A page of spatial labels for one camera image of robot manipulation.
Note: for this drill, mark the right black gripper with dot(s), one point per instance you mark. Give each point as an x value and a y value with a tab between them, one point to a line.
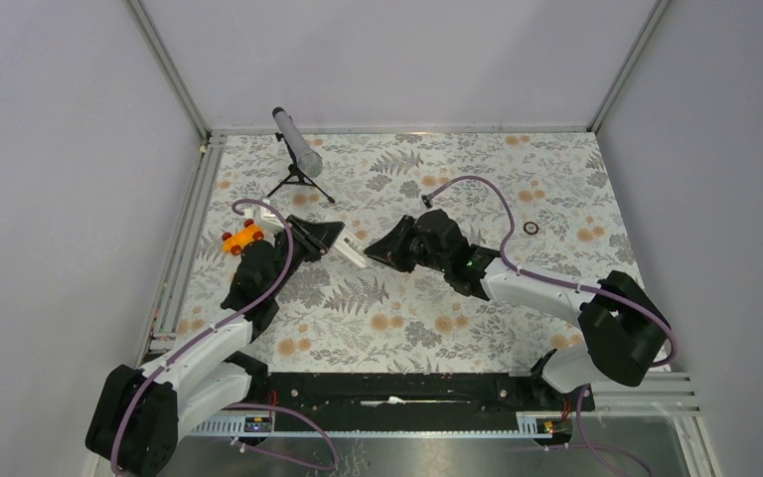
390	248

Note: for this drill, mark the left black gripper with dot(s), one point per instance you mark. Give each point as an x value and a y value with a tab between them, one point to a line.
315	238

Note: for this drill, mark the white AC remote control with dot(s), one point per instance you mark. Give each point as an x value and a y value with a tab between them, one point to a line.
350	247

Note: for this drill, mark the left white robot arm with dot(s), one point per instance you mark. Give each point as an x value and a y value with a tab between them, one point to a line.
143	413

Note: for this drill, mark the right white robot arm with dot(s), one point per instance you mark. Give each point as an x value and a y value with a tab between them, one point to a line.
623	331

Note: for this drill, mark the orange toy car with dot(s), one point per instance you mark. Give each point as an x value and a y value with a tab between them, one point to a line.
234	243

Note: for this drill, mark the grey microphone on tripod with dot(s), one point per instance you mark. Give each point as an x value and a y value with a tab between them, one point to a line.
306	163

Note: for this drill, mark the floral patterned table mat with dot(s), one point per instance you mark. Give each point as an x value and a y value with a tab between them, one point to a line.
336	317

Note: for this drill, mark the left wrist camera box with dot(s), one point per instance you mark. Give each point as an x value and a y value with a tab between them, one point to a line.
266	220

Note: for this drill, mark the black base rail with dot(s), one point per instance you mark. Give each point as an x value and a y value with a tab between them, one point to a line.
379	402

